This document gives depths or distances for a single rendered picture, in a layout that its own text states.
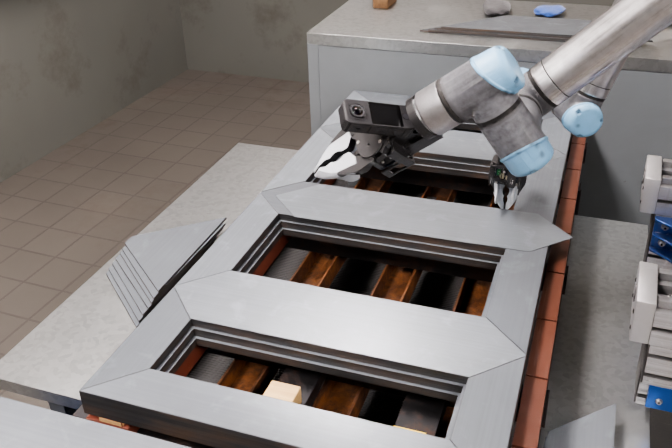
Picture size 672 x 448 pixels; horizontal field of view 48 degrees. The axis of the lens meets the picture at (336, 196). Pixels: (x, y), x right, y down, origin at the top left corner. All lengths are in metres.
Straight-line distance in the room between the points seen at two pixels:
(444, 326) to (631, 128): 1.26
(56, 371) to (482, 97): 1.06
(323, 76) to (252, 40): 2.69
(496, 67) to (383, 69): 1.55
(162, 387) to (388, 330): 0.44
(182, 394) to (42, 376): 0.40
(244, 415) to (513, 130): 0.65
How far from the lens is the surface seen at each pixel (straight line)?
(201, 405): 1.38
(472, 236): 1.80
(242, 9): 5.35
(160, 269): 1.88
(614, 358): 1.81
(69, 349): 1.76
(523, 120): 1.15
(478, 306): 1.89
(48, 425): 1.45
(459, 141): 2.27
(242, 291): 1.63
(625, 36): 1.23
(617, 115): 2.57
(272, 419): 1.33
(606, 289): 2.02
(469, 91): 1.12
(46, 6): 4.54
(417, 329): 1.51
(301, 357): 1.50
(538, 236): 1.82
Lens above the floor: 1.80
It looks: 29 degrees down
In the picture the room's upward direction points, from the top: 2 degrees counter-clockwise
